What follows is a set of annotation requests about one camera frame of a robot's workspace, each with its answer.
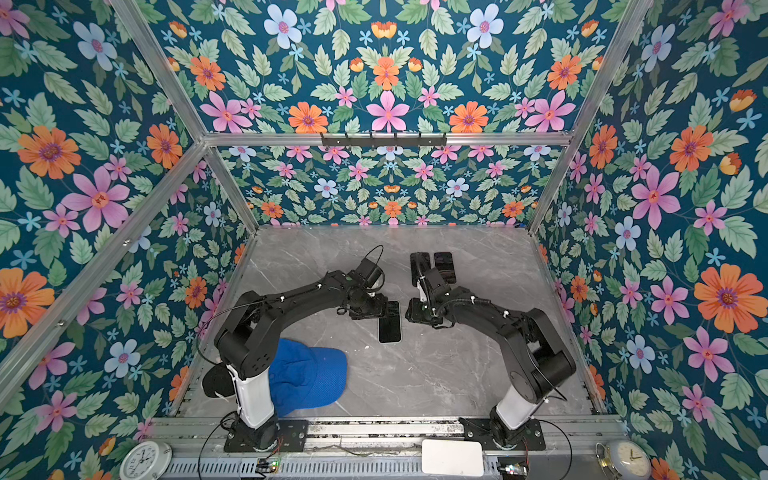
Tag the silver alarm clock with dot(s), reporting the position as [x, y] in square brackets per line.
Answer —
[623, 459]

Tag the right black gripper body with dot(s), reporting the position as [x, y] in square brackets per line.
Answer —
[421, 312]

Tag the silver-edged smartphone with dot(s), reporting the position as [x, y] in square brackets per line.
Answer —
[420, 263]

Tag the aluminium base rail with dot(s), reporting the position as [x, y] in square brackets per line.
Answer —
[380, 448]

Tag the pink-edged smartphone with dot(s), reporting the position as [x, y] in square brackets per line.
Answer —
[444, 263]

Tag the black hook rail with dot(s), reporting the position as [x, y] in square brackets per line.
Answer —
[371, 140]

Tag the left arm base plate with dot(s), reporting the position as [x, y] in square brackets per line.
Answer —
[274, 435]

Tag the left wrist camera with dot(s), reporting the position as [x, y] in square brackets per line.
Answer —
[368, 275]

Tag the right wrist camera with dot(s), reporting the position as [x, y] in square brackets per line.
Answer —
[431, 284]

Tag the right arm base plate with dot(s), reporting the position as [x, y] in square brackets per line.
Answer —
[528, 435]

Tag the white wall clock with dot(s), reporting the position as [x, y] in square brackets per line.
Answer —
[148, 460]

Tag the blue-edged smartphone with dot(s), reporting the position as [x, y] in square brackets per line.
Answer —
[389, 329]

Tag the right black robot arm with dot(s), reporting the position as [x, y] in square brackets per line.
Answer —
[537, 361]

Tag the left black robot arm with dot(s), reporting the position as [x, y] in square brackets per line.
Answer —
[247, 341]

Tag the blue baseball cap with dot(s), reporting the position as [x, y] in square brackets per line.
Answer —
[303, 377]

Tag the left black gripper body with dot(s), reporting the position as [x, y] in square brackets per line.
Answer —
[371, 306]

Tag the white rectangular box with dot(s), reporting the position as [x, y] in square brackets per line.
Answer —
[452, 458]

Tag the black plush toy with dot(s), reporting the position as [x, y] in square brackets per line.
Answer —
[218, 382]

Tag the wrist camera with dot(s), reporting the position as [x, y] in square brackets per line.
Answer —
[368, 275]
[431, 284]

